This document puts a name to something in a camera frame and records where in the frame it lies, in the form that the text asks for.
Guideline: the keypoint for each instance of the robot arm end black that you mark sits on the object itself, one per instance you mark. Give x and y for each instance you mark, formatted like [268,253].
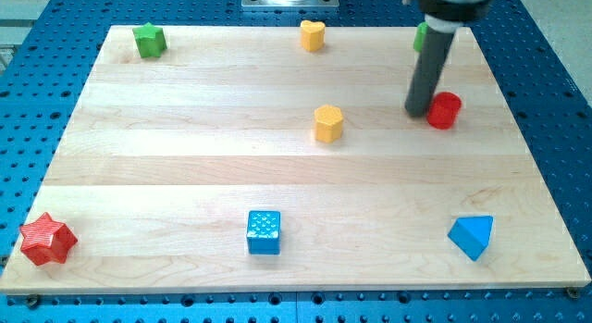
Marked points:
[447,16]

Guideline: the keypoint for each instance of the green star block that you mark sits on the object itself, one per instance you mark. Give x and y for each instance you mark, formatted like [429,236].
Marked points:
[150,40]

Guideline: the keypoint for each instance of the red star block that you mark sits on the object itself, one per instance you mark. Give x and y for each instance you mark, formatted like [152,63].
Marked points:
[46,240]

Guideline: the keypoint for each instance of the yellow hexagon block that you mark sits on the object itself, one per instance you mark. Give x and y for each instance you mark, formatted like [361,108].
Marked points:
[328,122]

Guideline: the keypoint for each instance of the blue cube block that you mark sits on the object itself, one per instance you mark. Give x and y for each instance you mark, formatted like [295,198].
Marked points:
[263,232]

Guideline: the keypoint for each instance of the wooden board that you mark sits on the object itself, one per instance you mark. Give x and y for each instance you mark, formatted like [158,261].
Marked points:
[163,159]

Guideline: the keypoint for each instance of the yellow heart block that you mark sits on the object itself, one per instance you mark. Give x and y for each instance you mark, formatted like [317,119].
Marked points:
[312,35]

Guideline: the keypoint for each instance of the red cylinder block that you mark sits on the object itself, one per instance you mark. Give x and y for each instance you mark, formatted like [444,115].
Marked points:
[444,110]

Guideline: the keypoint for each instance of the grey pusher stick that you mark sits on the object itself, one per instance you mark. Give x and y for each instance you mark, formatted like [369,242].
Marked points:
[427,71]

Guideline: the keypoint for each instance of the green block behind stick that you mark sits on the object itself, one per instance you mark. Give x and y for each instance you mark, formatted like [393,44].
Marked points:
[420,34]

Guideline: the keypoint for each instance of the blue triangular prism block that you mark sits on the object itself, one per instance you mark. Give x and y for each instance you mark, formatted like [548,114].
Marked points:
[472,234]

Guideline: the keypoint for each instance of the blue perforated table plate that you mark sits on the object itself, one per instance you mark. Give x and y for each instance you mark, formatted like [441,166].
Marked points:
[55,43]

